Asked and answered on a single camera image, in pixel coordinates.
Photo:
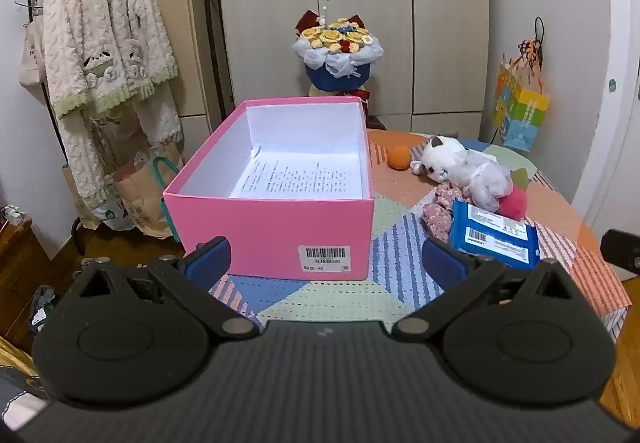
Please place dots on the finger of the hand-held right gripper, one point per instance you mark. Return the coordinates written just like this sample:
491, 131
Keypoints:
622, 250

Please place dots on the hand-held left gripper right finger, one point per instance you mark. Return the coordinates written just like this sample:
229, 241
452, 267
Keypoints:
442, 258

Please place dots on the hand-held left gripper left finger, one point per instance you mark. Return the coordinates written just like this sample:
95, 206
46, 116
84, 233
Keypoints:
207, 260

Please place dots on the pink floral cloth toy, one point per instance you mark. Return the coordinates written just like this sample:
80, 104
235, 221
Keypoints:
442, 213

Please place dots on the blue wet wipes packet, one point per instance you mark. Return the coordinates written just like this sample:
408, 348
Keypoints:
492, 238

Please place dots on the pink cardboard box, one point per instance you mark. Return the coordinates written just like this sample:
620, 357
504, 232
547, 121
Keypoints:
260, 228

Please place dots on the purple plush toy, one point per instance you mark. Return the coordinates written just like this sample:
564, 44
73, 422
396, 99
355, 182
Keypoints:
487, 183

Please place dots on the pink fluffy pompom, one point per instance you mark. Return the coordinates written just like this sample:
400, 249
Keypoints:
514, 203

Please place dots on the white panda plush toy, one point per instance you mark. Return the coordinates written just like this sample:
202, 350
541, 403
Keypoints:
445, 158

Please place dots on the green makeup sponge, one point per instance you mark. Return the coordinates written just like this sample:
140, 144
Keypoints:
520, 178

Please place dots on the patchwork tablecloth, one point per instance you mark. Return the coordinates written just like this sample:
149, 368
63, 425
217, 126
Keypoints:
395, 223

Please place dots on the brown paper bag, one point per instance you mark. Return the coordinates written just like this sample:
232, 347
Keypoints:
140, 195

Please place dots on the orange ball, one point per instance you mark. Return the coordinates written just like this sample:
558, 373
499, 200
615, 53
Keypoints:
400, 158

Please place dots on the printed paper sheet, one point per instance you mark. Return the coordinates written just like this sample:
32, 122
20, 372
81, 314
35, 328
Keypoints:
300, 178

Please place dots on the black clothes rack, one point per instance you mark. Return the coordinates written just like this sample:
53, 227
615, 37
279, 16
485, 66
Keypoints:
78, 235

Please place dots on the dark stool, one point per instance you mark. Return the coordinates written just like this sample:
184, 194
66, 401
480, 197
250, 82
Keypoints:
376, 123

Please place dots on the colourful gift bag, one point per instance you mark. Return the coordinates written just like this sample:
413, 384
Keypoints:
517, 110

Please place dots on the white fleece pajama pants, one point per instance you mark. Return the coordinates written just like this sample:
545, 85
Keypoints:
85, 148

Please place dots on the gold box with red ribbon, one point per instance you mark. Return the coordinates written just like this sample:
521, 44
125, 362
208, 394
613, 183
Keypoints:
320, 91

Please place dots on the orange hanging ornament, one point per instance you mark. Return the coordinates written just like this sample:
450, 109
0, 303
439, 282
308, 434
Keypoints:
530, 50

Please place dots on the knitted flower bouquet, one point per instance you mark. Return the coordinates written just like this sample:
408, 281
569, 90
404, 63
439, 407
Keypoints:
337, 53

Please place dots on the white fleece pajama jacket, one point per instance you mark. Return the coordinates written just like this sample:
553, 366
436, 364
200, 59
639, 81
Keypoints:
100, 23

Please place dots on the beige tote bag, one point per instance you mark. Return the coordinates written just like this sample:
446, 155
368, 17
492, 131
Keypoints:
31, 53

